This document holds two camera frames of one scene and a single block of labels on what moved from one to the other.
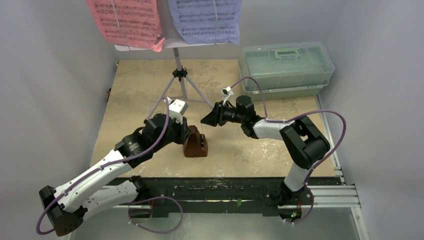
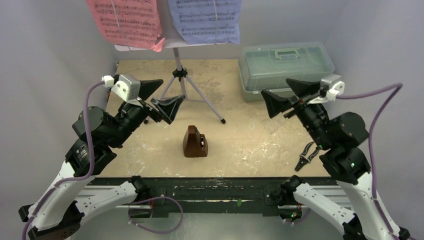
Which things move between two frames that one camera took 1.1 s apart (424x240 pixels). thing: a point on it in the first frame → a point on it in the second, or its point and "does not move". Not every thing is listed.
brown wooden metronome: x=195 y=144 does not move
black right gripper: x=220 y=114 → x=294 y=105
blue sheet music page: x=206 y=22 does not move
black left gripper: x=184 y=130 → x=168 y=107
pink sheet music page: x=131 y=23 does not move
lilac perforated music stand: x=179 y=73 does not move
